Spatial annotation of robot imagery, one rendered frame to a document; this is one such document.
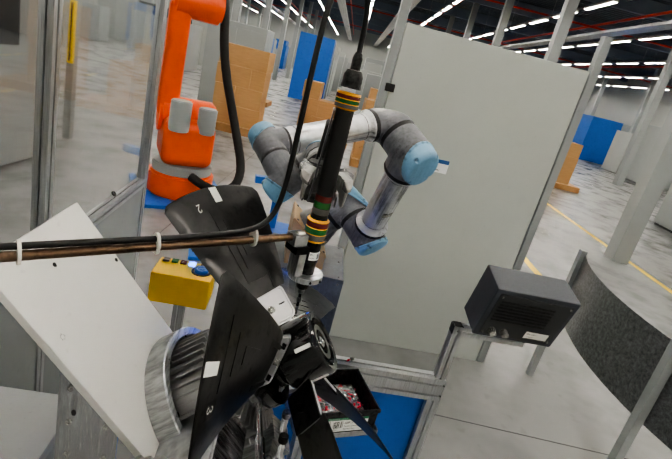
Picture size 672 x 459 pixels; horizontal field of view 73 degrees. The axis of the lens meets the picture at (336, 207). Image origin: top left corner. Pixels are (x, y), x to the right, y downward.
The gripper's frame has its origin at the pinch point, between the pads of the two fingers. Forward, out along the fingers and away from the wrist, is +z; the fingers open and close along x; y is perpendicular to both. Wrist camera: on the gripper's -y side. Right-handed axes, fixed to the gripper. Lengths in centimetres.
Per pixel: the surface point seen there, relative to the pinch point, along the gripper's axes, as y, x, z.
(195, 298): 49, 24, -34
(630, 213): 76, -478, -495
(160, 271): 43, 35, -35
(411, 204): 49, -73, -182
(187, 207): 10.3, 23.5, -0.2
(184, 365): 34.6, 17.8, 11.3
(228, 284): 8.7, 11.9, 27.2
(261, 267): 19.1, 8.4, 0.0
